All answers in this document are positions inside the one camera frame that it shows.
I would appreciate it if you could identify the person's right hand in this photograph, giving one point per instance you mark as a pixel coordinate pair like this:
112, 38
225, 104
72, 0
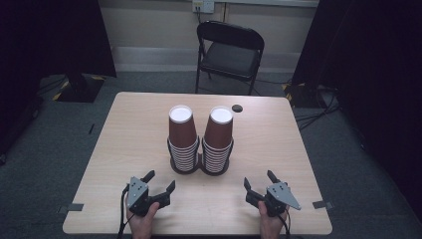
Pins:
271, 224

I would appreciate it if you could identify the black stand base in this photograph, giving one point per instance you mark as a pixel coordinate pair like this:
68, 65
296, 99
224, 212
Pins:
300, 94
81, 88

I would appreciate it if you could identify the brown white-lined paper cup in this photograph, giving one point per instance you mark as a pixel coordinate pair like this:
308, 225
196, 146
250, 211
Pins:
219, 131

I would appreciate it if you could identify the person's left hand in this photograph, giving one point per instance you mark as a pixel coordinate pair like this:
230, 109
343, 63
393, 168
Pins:
143, 224

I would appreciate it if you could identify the white wall socket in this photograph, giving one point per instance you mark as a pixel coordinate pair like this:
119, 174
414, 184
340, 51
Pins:
203, 6

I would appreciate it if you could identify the black round table grommet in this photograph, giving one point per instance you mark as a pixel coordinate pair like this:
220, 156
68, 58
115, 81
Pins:
237, 108

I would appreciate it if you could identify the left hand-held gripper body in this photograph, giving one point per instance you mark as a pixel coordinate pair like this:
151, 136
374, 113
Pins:
137, 191

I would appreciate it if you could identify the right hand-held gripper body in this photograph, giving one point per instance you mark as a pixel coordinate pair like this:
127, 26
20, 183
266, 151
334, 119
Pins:
280, 195

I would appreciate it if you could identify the dark curtain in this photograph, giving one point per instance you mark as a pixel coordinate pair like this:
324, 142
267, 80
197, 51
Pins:
371, 66
49, 40

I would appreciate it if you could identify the grey tape strip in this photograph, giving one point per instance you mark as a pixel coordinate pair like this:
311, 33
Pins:
71, 207
321, 204

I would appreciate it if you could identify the black folding chair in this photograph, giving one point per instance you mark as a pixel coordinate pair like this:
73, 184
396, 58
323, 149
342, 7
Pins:
230, 59

